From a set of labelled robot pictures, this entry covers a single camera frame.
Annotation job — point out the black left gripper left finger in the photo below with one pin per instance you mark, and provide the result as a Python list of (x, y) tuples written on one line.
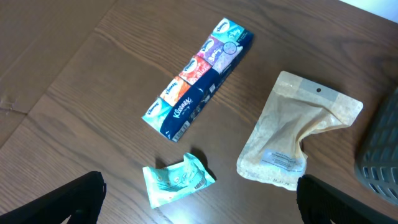
[(78, 201)]

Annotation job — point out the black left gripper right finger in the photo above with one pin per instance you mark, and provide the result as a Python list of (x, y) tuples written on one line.
[(320, 203)]

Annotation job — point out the beige paper pouch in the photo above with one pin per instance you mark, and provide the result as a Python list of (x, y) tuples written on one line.
[(296, 108)]

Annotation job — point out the blue Kleenex tissue pack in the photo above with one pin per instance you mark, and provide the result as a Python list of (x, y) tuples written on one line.
[(185, 96)]

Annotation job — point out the grey plastic mesh basket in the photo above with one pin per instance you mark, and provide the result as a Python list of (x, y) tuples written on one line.
[(376, 162)]

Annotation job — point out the mint green small packet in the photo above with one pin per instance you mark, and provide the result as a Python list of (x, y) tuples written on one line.
[(176, 181)]

